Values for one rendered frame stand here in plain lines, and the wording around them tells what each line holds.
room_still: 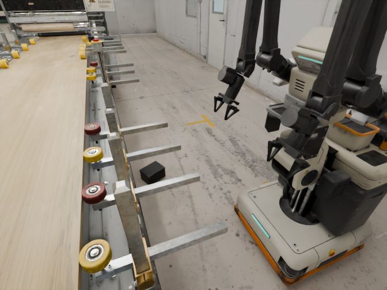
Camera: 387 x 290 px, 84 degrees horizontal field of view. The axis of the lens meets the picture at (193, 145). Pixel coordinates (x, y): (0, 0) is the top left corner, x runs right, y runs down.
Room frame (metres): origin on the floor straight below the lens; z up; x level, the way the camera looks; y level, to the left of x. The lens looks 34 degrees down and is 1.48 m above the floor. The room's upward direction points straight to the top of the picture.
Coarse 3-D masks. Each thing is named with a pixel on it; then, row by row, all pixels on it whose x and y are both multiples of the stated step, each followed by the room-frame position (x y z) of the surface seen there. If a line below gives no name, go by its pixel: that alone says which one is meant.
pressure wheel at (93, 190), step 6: (90, 186) 0.57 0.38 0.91; (96, 186) 0.57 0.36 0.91; (102, 186) 0.56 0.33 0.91; (84, 192) 0.54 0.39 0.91; (90, 192) 0.54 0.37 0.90; (96, 192) 0.54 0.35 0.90; (102, 192) 0.54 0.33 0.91; (84, 198) 0.52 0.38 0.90; (90, 198) 0.51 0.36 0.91; (96, 198) 0.52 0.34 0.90; (102, 198) 0.53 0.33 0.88
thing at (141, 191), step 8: (184, 176) 0.69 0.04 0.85; (192, 176) 0.69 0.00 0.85; (152, 184) 0.64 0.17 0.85; (160, 184) 0.64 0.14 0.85; (168, 184) 0.64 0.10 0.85; (176, 184) 0.65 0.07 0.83; (184, 184) 0.66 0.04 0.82; (136, 192) 0.59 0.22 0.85; (144, 192) 0.60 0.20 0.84; (152, 192) 0.61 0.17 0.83; (104, 200) 0.55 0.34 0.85; (112, 200) 0.56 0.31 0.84; (96, 208) 0.53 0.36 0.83
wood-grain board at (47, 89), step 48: (48, 48) 3.20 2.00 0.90; (0, 96) 1.46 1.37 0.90; (48, 96) 1.46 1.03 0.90; (0, 144) 0.85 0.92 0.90; (48, 144) 0.85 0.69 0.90; (0, 192) 0.54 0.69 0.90; (48, 192) 0.54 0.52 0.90; (0, 240) 0.36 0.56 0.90; (48, 240) 0.36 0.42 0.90; (0, 288) 0.23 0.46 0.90; (48, 288) 0.23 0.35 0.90
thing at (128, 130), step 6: (138, 126) 1.11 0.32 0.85; (144, 126) 1.11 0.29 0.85; (150, 126) 1.12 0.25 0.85; (156, 126) 1.13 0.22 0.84; (162, 126) 1.14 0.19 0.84; (102, 132) 1.04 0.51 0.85; (108, 132) 1.04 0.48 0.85; (126, 132) 1.06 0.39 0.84; (132, 132) 1.08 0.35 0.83; (96, 138) 1.00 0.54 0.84; (102, 138) 1.01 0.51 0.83
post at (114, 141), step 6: (114, 132) 0.56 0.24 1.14; (108, 138) 0.54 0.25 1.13; (114, 138) 0.54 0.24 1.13; (114, 144) 0.54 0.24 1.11; (120, 144) 0.54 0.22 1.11; (114, 150) 0.54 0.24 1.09; (120, 150) 0.54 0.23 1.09; (114, 156) 0.54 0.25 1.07; (120, 156) 0.54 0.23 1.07; (114, 162) 0.53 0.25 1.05; (120, 162) 0.54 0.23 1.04; (120, 168) 0.54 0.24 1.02; (126, 168) 0.55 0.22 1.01; (120, 174) 0.54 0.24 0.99; (126, 174) 0.54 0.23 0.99; (120, 180) 0.54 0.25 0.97
